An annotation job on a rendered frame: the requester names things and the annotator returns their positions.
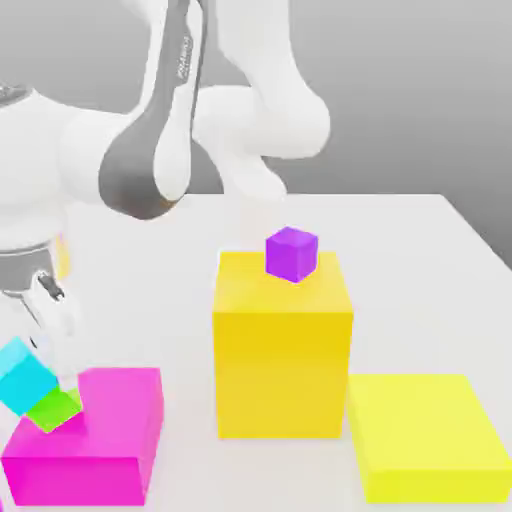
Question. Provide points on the small green cube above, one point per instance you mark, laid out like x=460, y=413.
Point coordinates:
x=54, y=410

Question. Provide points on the large magenta box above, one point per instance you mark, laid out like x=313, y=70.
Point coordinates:
x=104, y=440

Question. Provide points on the small purple cube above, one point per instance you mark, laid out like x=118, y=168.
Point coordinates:
x=291, y=254

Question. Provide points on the large yellow box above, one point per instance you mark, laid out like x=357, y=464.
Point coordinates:
x=428, y=432

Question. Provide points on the large orange box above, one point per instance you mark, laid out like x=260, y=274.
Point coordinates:
x=280, y=360

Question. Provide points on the small cyan cube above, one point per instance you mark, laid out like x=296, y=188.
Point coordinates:
x=26, y=380

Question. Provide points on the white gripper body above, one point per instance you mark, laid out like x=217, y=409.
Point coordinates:
x=60, y=340

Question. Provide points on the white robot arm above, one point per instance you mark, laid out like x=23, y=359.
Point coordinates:
x=36, y=160

